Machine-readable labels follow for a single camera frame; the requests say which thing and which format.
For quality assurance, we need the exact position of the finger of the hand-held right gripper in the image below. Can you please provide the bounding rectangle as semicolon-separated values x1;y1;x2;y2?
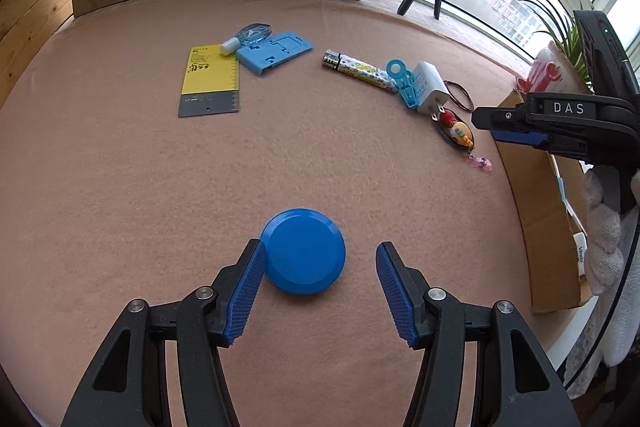
490;129;549;150
472;103;526;132

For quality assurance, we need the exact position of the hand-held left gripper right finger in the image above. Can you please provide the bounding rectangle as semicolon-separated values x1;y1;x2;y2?
375;241;581;427

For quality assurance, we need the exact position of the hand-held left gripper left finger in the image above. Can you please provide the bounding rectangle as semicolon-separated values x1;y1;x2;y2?
60;238;268;427

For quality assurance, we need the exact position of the dark hair tie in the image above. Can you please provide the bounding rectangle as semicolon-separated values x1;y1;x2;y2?
443;80;475;113

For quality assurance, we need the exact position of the orange toy keychain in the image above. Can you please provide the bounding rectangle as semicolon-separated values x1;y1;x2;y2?
433;108;494;174

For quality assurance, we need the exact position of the white charger plug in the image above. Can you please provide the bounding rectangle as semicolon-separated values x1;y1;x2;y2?
410;60;451;118

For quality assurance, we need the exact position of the cardboard box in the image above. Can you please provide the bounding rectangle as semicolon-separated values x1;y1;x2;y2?
492;39;599;316

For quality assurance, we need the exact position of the light blue clip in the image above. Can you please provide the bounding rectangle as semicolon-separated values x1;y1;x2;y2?
384;58;419;110

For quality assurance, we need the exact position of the white tissue pack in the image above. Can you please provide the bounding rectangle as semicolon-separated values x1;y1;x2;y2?
569;231;590;279

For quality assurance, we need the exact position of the patterned lighter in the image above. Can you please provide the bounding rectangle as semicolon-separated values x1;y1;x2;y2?
322;50;397;94

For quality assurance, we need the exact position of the blue phone stand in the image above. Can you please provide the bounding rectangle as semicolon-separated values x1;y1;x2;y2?
235;30;316;78

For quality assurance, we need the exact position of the clear blue correction tape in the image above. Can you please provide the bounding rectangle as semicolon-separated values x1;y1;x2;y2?
238;22;274;49

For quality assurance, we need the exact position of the person's right forearm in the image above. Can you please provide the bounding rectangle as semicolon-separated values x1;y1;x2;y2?
602;211;640;369

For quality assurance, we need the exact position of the person's right hand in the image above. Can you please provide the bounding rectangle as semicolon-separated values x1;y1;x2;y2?
582;169;627;296

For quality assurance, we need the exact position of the white and red flower pot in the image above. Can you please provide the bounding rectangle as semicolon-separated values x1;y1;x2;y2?
515;46;594;96

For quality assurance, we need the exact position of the green spider plant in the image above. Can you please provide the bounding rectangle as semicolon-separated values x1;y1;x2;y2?
515;0;590;80

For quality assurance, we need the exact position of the yellow and grey ruler card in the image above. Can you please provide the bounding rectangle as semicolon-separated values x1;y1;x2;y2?
177;44;242;119

